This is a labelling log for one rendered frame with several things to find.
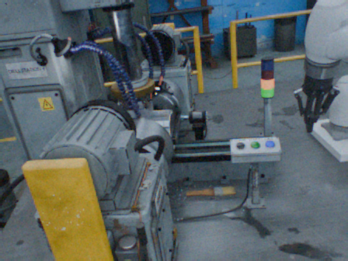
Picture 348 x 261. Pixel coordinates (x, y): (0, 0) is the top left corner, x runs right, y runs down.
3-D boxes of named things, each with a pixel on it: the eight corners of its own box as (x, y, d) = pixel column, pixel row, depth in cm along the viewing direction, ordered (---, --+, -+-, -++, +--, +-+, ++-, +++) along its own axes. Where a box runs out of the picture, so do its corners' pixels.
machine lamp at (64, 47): (22, 75, 114) (10, 37, 108) (38, 66, 124) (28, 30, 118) (74, 71, 111) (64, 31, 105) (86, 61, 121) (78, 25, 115)
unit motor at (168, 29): (149, 107, 197) (137, 33, 179) (158, 88, 227) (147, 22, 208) (194, 104, 193) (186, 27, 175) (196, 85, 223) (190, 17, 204)
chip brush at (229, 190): (186, 198, 141) (186, 196, 141) (186, 191, 145) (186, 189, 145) (237, 194, 139) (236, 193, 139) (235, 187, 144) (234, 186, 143)
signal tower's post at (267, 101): (260, 141, 176) (259, 60, 158) (259, 134, 183) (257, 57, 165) (276, 140, 175) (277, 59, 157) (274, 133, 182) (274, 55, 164)
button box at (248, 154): (231, 163, 122) (231, 154, 119) (230, 147, 127) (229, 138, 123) (280, 161, 120) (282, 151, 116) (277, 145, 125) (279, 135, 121)
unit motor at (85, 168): (60, 307, 85) (2, 160, 66) (100, 217, 114) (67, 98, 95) (163, 309, 81) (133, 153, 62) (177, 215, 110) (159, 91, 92)
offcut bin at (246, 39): (251, 52, 649) (250, 6, 613) (259, 57, 607) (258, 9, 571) (224, 56, 648) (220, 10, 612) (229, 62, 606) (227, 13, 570)
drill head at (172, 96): (130, 145, 164) (120, 96, 154) (146, 111, 201) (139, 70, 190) (182, 142, 161) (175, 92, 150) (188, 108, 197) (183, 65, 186)
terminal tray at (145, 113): (123, 127, 145) (120, 112, 142) (128, 117, 155) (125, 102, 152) (150, 126, 143) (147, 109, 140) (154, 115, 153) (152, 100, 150)
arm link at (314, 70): (302, 46, 95) (299, 63, 99) (308, 65, 89) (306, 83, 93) (337, 42, 93) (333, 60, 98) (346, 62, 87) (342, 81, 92)
